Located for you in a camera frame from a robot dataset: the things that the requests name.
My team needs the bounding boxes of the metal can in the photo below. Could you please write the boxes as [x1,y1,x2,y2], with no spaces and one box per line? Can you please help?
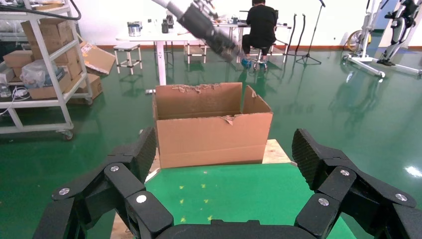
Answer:
[126,21,143,37]

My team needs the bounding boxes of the thick black hose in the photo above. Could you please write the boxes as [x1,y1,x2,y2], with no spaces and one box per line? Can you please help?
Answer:
[0,0,83,21]

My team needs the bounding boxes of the wooden board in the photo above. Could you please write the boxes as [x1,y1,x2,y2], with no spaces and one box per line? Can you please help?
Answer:
[110,138,294,239]

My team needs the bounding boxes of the small white frame stool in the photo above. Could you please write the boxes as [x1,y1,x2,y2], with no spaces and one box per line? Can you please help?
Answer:
[113,43,143,75]
[184,43,209,65]

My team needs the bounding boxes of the clear plastic bag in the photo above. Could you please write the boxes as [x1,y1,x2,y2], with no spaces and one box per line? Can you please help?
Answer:
[19,59,66,89]

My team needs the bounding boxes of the stacked cardboard boxes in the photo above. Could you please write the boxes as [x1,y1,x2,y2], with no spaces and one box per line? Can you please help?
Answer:
[20,18,83,80]

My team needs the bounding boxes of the flattened cardboard sheet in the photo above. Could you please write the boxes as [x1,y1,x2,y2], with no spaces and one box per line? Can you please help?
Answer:
[78,41,116,77]

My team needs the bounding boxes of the small cardboard box on rack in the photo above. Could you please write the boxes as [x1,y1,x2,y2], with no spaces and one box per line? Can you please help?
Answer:
[2,49,34,69]

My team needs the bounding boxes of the white table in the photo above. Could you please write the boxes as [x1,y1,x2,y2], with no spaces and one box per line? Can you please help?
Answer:
[115,28,211,95]

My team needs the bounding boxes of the person in black clothes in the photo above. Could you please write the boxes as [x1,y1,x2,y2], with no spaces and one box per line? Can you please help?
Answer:
[241,0,279,70]

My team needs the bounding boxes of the cardboard box with label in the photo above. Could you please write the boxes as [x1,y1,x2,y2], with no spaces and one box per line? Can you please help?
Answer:
[67,73,104,106]

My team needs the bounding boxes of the large open cardboard carton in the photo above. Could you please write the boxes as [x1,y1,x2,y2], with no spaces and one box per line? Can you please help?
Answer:
[152,82,274,169]

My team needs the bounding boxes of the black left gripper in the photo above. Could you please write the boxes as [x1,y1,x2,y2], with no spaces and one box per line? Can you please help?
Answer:
[179,3,241,63]

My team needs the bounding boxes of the black tripod stand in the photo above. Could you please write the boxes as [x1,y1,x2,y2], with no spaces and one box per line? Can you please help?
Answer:
[295,0,327,65]

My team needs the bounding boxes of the white desk thin legs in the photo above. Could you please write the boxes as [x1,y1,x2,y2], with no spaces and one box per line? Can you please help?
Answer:
[214,20,293,64]

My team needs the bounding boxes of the humanoid robot legs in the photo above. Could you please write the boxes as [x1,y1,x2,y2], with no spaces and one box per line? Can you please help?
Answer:
[377,0,420,67]

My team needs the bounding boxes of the green table cloth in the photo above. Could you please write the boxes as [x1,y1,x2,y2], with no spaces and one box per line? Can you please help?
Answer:
[144,163,357,239]

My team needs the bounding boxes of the flat cardboard box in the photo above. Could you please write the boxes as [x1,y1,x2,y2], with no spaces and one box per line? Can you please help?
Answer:
[28,73,73,100]

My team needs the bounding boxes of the chrome stool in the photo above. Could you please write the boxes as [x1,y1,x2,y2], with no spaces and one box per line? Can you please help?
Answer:
[244,46,274,72]

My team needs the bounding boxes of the white gantry stand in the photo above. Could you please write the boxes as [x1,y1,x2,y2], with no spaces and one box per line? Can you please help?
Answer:
[342,0,422,79]

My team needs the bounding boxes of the white metal shelf rack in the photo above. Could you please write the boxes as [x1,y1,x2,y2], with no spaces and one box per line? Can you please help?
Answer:
[0,0,94,141]

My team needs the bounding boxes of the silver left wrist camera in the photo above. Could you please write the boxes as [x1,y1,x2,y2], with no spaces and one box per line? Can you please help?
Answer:
[193,0,218,15]

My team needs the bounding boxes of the yellow cable reel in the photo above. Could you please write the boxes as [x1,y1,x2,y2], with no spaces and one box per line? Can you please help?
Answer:
[345,29,373,54]

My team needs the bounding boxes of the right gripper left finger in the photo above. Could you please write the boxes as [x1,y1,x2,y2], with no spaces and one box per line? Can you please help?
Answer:
[33,126,174,239]

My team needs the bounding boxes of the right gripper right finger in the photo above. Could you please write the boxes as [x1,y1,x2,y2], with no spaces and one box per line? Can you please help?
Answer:
[292,128,422,239]

